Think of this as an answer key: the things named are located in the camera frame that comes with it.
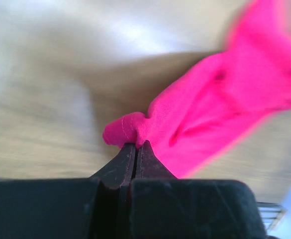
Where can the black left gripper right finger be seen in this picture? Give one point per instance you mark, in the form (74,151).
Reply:
(147,165)

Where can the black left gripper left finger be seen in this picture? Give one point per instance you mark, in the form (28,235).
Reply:
(119,170)

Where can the pink red t shirt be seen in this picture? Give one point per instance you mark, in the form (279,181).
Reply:
(220,98)

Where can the aluminium frame rail left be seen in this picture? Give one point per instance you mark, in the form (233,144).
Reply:
(271,214)

